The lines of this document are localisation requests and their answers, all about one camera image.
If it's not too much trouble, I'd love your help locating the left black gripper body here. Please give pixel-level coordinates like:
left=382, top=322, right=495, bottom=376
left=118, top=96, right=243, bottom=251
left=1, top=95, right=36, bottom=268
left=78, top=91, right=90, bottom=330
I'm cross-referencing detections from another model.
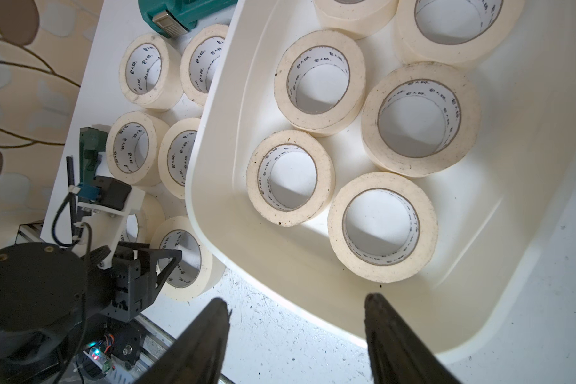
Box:
left=81, top=242, right=147, bottom=322

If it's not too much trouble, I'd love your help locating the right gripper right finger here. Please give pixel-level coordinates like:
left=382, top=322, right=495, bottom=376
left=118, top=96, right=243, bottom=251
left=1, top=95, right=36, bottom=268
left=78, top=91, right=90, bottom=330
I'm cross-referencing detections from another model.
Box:
left=364, top=293, right=458, bottom=384

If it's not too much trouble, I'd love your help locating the masking tape roll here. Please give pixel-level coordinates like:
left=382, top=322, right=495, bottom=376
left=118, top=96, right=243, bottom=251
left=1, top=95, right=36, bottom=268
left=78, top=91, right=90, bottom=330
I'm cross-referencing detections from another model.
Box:
left=107, top=111, right=170, bottom=187
left=313, top=0, right=398, bottom=40
left=394, top=0, right=525, bottom=69
left=361, top=62, right=481, bottom=178
left=118, top=33, right=183, bottom=111
left=180, top=24, right=229, bottom=107
left=158, top=118, right=201, bottom=200
left=246, top=130, right=335, bottom=227
left=120, top=194, right=166, bottom=243
left=151, top=216, right=226, bottom=302
left=327, top=172, right=438, bottom=283
left=274, top=30, right=366, bottom=137

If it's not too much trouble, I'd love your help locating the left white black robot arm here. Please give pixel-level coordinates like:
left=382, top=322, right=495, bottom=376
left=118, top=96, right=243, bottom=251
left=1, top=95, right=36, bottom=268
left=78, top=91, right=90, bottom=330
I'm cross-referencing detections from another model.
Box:
left=0, top=243, right=182, bottom=383

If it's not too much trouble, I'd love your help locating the white plastic storage tray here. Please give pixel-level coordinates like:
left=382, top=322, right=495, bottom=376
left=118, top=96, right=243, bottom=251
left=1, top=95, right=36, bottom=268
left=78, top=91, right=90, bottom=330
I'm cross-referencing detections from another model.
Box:
left=187, top=1, right=576, bottom=363

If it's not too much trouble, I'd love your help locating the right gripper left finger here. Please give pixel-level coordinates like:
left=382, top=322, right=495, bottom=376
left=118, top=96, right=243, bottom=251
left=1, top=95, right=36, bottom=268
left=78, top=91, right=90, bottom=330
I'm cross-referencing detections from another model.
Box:
left=137, top=298, right=230, bottom=384

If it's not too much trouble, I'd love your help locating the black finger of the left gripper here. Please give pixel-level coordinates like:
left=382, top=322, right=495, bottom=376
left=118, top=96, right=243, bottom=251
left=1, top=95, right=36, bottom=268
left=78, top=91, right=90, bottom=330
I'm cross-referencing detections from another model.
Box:
left=141, top=249, right=182, bottom=300

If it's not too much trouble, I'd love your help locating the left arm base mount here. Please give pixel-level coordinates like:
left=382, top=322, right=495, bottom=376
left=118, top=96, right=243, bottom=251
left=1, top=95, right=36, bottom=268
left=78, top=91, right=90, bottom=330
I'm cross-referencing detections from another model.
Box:
left=75, top=318, right=146, bottom=383

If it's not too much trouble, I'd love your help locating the green tool case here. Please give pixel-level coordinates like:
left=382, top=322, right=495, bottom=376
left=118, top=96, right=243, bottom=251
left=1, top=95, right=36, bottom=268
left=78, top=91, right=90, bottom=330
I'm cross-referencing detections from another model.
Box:
left=138, top=0, right=238, bottom=38

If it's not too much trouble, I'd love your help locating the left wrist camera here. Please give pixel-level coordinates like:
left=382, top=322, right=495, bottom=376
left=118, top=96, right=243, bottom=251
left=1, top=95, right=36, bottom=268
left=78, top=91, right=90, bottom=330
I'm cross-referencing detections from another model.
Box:
left=77, top=176, right=132, bottom=211

